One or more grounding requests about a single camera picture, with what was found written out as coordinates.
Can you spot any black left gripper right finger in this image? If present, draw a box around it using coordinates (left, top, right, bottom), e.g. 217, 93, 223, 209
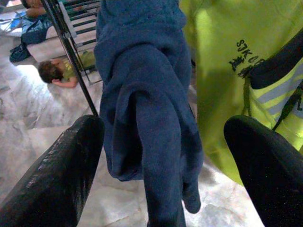
223, 115, 303, 227

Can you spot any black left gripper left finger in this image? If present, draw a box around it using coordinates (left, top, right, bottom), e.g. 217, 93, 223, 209
0, 115, 105, 227

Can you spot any child in green shirt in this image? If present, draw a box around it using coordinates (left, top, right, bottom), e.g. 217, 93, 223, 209
37, 51, 97, 89

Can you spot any lime green printed shirt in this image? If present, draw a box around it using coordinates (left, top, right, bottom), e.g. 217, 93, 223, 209
179, 0, 303, 186

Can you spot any black metal drying rack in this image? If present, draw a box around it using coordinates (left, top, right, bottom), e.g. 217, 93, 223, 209
40, 0, 105, 117

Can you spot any navy blue fleece garment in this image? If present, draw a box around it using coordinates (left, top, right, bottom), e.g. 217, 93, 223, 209
94, 0, 205, 227

